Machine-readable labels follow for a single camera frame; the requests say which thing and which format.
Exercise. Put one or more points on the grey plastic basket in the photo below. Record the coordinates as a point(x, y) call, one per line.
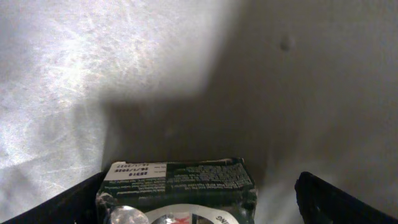
point(288, 85)

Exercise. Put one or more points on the black box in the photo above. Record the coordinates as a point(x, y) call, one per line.
point(217, 191)

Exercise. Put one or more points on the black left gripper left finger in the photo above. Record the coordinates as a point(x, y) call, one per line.
point(74, 206)

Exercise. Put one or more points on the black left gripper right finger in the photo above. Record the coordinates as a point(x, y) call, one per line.
point(322, 203)

